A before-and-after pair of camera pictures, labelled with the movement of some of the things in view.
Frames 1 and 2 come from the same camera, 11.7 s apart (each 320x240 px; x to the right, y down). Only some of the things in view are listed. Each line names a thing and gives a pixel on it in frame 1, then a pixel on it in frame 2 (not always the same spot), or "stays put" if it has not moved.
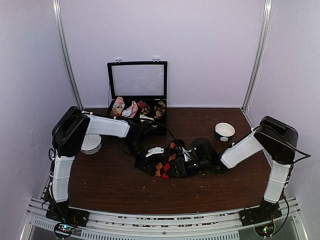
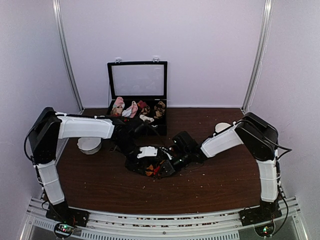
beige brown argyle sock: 160,108 stays put
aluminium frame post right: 256,74 stays put
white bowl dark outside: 224,131 stays put
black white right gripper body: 201,166 → 186,161
